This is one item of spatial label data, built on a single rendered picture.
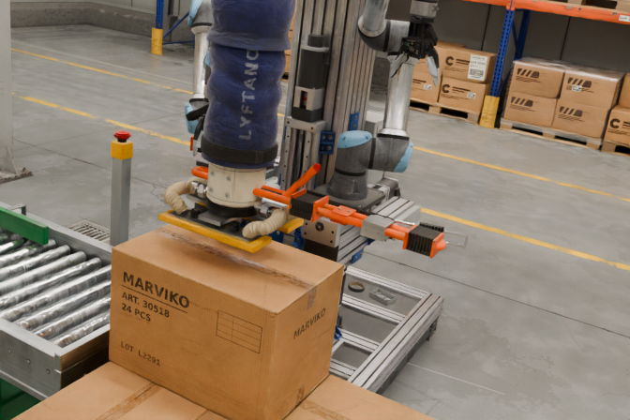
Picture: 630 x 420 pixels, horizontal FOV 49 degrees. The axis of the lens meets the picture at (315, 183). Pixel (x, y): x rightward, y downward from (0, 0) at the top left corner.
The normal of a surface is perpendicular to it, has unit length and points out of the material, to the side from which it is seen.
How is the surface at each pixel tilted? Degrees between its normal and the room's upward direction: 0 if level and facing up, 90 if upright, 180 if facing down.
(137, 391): 0
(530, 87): 90
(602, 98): 89
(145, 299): 90
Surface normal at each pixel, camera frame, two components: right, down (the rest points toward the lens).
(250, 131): 0.40, 0.16
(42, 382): -0.49, 0.22
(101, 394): 0.11, -0.94
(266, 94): 0.63, -0.01
